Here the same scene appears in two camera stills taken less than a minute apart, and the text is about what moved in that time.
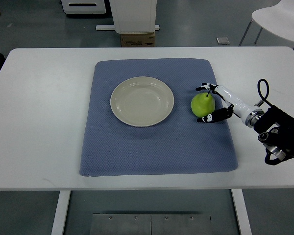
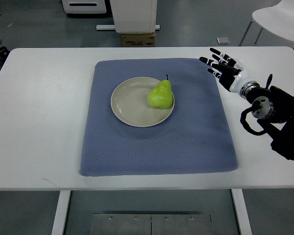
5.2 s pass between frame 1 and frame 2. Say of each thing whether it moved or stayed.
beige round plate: stayed
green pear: moved
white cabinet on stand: stayed
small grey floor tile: stayed
